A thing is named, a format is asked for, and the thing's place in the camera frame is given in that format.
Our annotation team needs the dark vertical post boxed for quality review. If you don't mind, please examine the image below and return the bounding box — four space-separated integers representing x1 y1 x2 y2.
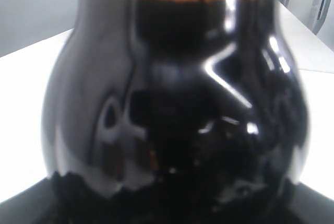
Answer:
308 0 331 34

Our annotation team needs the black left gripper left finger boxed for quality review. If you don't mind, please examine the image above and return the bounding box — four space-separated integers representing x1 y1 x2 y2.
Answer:
0 171 87 224

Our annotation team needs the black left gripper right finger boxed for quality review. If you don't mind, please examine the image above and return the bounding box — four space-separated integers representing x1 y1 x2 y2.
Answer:
271 179 333 223

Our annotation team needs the dark soy sauce bottle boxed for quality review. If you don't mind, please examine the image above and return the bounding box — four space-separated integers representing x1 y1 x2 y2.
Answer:
42 0 308 223

